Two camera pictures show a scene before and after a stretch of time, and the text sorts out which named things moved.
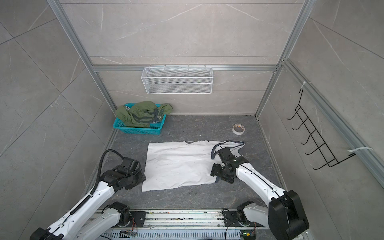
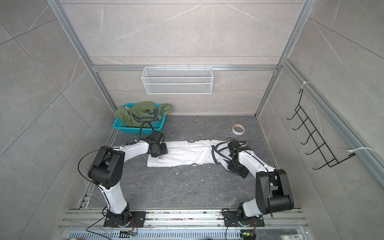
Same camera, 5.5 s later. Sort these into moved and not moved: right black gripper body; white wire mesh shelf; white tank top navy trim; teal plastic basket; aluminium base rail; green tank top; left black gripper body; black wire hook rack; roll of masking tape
Moved: white tank top navy trim; left black gripper body; right black gripper body
Not moved: teal plastic basket; green tank top; aluminium base rail; roll of masking tape; white wire mesh shelf; black wire hook rack
